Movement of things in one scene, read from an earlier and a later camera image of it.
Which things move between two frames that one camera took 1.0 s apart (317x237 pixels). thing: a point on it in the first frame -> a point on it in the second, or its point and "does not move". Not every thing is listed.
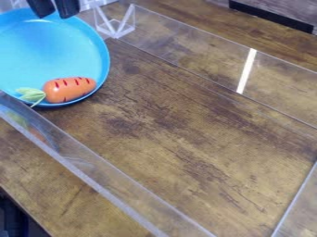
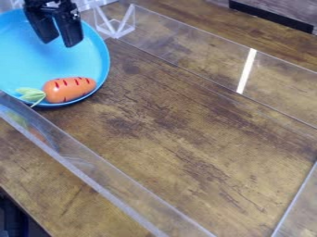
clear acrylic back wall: [276, 83] does not move
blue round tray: [44, 48] does not move
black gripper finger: [68, 7] -> [70, 27]
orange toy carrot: [60, 90] does not move
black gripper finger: [42, 6] -> [44, 24]
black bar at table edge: [286, 20] does not move
